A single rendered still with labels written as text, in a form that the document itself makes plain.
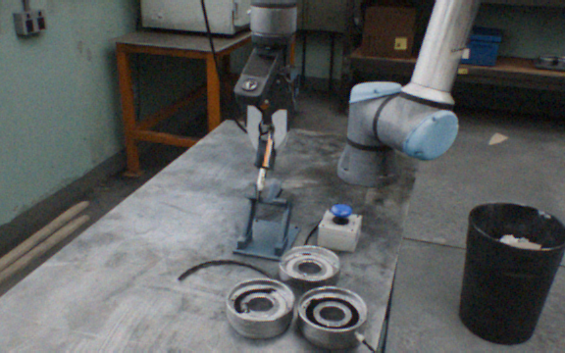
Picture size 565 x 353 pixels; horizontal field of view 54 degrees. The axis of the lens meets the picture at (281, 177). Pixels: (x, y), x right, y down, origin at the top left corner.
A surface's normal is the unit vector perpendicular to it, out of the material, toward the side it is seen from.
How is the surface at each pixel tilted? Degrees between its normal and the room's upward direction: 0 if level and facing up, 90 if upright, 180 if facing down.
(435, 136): 97
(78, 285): 0
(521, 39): 90
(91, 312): 0
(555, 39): 90
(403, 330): 0
